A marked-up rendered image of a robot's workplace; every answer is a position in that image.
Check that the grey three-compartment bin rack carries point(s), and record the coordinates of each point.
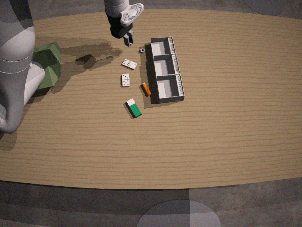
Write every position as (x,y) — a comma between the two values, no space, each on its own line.
(167,72)

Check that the green and white eraser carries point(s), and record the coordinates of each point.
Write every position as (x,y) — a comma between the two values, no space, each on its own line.
(134,108)

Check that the orange aa battery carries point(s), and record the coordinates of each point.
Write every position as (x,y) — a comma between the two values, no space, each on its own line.
(146,89)

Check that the white domino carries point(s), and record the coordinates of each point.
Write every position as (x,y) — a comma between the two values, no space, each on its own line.
(125,80)
(129,64)

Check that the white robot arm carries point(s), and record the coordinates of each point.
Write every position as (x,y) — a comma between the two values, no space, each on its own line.
(19,76)

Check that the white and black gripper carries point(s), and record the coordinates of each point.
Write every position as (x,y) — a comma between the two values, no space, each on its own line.
(121,17)

